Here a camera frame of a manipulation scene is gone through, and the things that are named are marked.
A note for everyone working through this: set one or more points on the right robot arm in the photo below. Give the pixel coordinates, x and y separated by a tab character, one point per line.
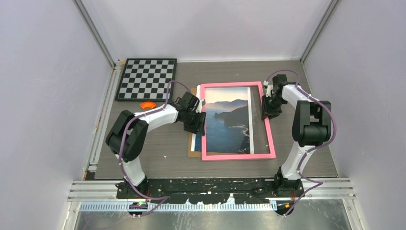
311	128

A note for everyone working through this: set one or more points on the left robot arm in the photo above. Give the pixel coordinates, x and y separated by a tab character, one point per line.
127	136

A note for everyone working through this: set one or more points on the landscape photo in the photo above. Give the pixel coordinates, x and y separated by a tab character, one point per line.
229	120

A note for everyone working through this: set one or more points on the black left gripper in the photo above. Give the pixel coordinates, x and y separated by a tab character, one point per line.
198	127

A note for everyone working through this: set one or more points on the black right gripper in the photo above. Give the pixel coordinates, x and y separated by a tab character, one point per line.
267	111

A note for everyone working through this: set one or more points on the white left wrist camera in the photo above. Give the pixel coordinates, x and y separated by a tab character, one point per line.
200	105

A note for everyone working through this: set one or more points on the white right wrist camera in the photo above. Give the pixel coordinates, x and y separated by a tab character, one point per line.
268	87

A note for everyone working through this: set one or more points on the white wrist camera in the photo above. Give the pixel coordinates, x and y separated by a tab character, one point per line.
200	105
268	87

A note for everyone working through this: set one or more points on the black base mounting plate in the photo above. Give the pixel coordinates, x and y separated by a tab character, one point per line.
211	190

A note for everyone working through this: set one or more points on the black white checkerboard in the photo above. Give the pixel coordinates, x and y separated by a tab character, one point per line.
146	79

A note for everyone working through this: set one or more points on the orange curved plastic piece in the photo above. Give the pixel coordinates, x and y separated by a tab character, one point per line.
148	105

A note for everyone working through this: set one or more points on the pink photo frame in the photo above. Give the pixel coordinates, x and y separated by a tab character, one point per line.
239	157

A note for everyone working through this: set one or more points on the aluminium front rail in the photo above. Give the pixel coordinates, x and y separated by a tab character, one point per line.
105	190

